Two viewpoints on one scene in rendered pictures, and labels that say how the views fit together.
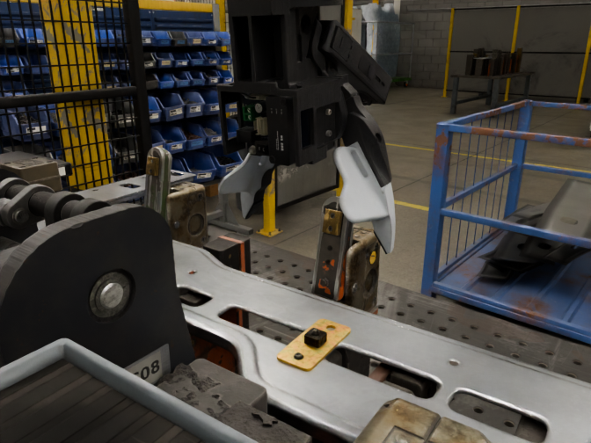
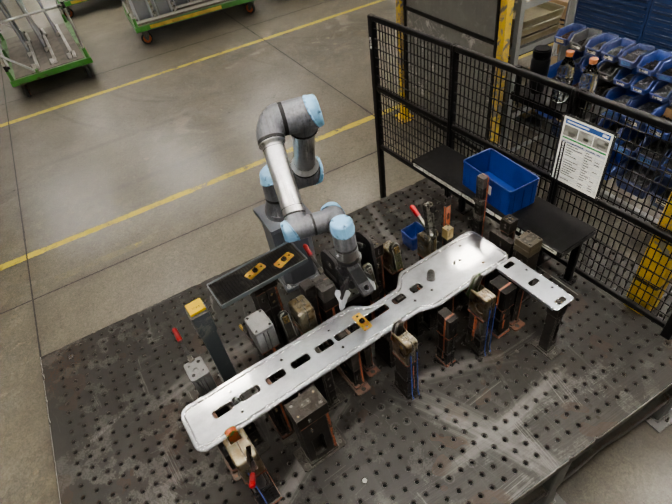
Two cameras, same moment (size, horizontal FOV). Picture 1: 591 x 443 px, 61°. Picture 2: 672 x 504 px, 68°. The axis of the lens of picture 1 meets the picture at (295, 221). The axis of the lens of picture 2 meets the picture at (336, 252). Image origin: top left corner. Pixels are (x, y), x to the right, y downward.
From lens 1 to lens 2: 184 cm
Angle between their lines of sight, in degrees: 95
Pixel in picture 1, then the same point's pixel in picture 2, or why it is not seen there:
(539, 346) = not seen: outside the picture
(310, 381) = (348, 317)
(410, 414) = (307, 306)
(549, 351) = not seen: outside the picture
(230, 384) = (325, 288)
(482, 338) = (466, 491)
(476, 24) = not seen: outside the picture
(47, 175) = (524, 248)
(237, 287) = (399, 310)
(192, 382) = (328, 283)
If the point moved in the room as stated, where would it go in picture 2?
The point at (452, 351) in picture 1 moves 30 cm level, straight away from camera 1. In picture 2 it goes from (347, 349) to (417, 395)
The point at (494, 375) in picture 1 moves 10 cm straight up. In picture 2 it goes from (334, 352) to (331, 335)
